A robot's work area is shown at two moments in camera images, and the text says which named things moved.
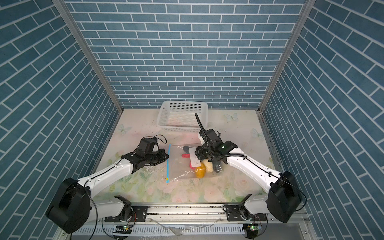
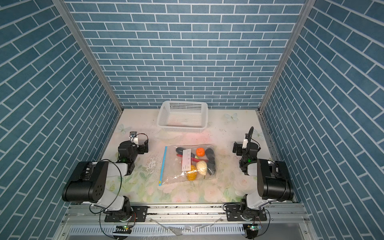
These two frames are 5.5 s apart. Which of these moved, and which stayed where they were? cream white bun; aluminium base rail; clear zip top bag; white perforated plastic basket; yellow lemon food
Moved: yellow lemon food; cream white bun; clear zip top bag
Stayed: white perforated plastic basket; aluminium base rail
